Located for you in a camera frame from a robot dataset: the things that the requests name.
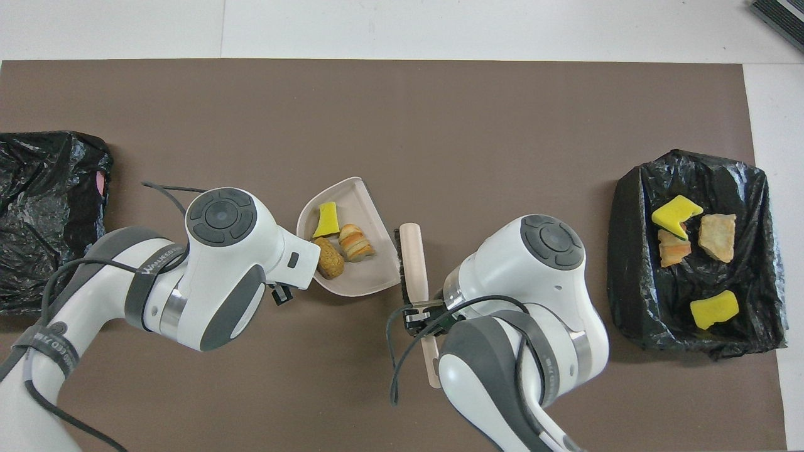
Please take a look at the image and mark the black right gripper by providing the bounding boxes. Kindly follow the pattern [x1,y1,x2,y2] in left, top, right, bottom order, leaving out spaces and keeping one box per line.
[403,301,467,340]

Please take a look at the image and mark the beige brush with black bristles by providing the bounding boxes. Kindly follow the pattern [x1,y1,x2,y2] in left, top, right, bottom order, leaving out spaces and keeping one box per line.
[394,223,444,389]

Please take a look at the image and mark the beige plastic dustpan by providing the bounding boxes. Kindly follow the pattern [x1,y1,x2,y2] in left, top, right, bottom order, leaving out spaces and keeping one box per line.
[296,177,403,298]

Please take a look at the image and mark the small yellow sponge piece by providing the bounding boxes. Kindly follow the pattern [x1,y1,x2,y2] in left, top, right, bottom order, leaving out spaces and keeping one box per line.
[312,202,341,240]

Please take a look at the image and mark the whole striped croissant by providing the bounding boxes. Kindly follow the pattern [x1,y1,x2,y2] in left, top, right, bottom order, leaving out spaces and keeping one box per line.
[338,224,376,263]

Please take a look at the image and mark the orange striped croissant piece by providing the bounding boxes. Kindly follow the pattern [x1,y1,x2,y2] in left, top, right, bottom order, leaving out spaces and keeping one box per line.
[658,229,692,268]

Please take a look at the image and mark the green and yellow sponge piece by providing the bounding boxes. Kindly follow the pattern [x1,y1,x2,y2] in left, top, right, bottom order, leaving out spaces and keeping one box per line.
[651,195,704,240]

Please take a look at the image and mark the large yellow sponge piece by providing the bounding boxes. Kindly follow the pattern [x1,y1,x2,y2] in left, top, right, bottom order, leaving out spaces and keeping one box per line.
[690,289,740,330]

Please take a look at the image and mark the black bag-lined bin pink spot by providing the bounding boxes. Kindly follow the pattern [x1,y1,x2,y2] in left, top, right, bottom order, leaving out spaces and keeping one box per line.
[0,131,114,316]

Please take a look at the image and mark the brown table mat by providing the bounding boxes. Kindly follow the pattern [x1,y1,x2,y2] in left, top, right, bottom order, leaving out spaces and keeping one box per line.
[0,60,787,452]

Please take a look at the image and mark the dark grey ribbed device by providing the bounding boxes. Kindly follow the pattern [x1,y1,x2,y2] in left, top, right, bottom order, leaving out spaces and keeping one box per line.
[747,0,804,54]

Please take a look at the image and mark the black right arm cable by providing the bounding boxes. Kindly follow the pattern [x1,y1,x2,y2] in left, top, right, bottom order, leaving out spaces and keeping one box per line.
[386,295,553,452]

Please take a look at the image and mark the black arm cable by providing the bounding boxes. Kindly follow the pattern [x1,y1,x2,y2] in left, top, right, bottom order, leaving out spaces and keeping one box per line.
[0,182,208,452]
[386,295,553,452]

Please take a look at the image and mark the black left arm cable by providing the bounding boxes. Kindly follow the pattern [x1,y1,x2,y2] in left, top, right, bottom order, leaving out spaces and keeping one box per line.
[0,182,208,452]

